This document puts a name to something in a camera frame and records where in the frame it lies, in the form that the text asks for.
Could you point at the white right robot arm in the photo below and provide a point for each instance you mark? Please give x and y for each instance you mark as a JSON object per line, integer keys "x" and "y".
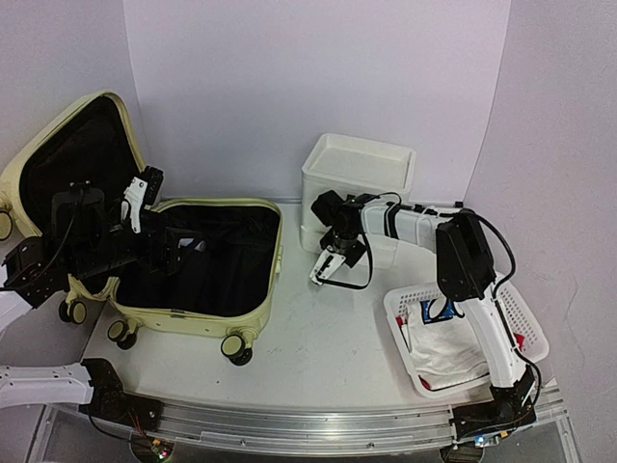
{"x": 466, "y": 278}

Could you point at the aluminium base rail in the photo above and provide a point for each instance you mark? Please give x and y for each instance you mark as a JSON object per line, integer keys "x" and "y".
{"x": 65, "y": 433}

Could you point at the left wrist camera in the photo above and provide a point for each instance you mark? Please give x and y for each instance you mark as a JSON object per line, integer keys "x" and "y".
{"x": 142, "y": 191}

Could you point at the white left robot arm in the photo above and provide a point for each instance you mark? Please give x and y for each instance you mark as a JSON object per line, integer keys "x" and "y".
{"x": 33, "y": 273}

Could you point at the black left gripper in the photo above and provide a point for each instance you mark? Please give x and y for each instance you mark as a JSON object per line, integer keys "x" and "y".
{"x": 167, "y": 262}

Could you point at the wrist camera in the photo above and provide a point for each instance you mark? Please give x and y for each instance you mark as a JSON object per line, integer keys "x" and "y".
{"x": 142, "y": 191}
{"x": 327, "y": 264}

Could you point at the pale green hard-shell suitcase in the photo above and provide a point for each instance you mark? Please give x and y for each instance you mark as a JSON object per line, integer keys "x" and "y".
{"x": 232, "y": 248}

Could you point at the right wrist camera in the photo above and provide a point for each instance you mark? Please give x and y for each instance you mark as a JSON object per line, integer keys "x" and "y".
{"x": 327, "y": 264}

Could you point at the white printed t-shirt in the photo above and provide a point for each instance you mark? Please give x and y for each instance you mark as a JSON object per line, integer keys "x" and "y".
{"x": 443, "y": 348}

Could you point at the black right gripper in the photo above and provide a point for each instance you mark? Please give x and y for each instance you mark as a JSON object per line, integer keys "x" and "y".
{"x": 357, "y": 251}

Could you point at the white three-drawer storage cabinet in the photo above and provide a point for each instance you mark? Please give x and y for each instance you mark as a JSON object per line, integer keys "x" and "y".
{"x": 351, "y": 166}

